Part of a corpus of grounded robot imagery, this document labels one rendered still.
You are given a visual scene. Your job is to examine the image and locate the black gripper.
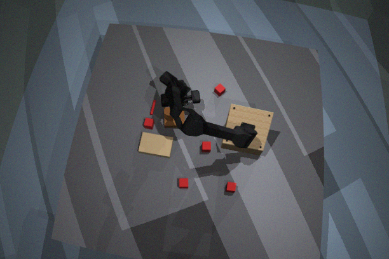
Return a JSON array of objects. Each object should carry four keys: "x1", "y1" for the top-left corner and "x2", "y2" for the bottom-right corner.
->
[{"x1": 160, "y1": 90, "x2": 200, "y2": 107}]

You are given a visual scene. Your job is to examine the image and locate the red square block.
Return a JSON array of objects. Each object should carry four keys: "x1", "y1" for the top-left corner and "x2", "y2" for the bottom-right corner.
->
[
  {"x1": 144, "y1": 118, "x2": 154, "y2": 130},
  {"x1": 180, "y1": 178, "x2": 188, "y2": 189},
  {"x1": 226, "y1": 182, "x2": 236, "y2": 193},
  {"x1": 214, "y1": 83, "x2": 226, "y2": 96},
  {"x1": 202, "y1": 142, "x2": 211, "y2": 152}
]

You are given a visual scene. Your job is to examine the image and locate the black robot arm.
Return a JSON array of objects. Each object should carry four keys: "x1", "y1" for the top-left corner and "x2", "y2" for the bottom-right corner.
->
[{"x1": 160, "y1": 71, "x2": 257, "y2": 148}]

